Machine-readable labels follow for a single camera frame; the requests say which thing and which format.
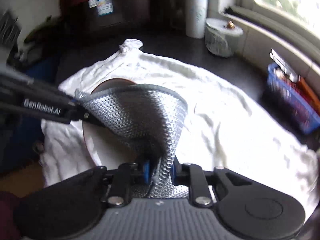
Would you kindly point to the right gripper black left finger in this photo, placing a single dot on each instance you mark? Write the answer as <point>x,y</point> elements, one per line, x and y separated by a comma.
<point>129,180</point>

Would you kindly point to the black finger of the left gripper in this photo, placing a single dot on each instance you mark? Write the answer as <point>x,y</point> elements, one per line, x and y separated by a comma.
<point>78,113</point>
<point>65,100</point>

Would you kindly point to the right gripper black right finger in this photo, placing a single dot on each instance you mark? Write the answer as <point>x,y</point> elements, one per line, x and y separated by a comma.
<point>192,176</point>

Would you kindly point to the blue plastic basket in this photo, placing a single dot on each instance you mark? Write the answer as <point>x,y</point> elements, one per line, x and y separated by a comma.
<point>302,114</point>

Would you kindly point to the glass jar with lid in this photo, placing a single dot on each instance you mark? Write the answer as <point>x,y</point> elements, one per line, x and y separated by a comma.
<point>219,40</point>

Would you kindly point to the orange handled knife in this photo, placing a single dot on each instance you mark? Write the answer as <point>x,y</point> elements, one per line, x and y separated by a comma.
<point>284,72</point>

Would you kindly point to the paper towel roll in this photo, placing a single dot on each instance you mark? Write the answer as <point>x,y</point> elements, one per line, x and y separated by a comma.
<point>195,18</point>

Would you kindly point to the brown garlic bulb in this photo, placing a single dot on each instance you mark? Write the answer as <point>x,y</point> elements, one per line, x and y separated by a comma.
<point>230,25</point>

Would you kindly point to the white bowl with brown rim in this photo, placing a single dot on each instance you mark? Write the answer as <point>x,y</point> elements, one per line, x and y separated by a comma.
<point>104,148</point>

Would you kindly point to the grey mesh dish cloth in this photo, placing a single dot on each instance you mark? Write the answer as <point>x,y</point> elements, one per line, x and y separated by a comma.
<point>147,119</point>

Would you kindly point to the white towel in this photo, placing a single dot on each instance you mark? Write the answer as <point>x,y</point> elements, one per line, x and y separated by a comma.
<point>223,127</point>

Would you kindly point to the dark red cooking appliance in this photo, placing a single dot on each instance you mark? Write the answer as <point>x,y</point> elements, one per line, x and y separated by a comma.
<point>94,15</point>

